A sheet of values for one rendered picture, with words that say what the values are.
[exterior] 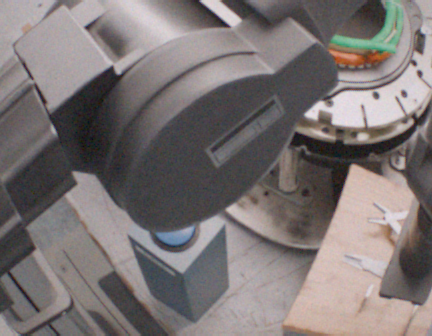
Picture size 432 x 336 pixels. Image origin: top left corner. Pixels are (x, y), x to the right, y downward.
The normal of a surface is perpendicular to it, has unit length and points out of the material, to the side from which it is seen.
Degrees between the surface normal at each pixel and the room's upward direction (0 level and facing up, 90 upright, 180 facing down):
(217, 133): 80
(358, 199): 0
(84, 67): 10
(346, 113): 0
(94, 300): 0
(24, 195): 65
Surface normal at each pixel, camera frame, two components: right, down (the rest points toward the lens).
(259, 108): 0.58, 0.67
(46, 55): -0.13, -0.49
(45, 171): 0.52, 0.51
